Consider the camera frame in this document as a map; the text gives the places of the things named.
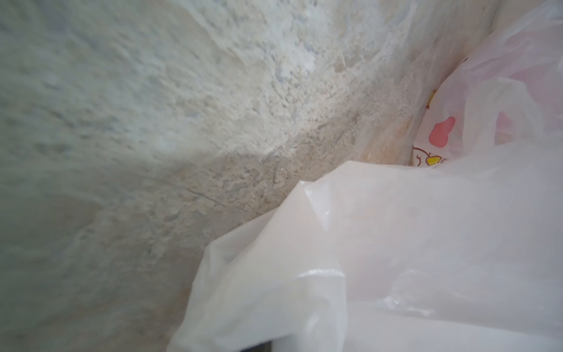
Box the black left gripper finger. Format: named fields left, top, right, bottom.
left=242, top=342, right=271, bottom=352

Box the white translucent plastic bag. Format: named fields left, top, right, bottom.
left=168, top=136, right=562, bottom=351

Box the pink translucent plastic bag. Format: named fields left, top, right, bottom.
left=461, top=1, right=562, bottom=156

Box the cartoon printed plastic bag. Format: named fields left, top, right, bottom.
left=411, top=62, right=469, bottom=167

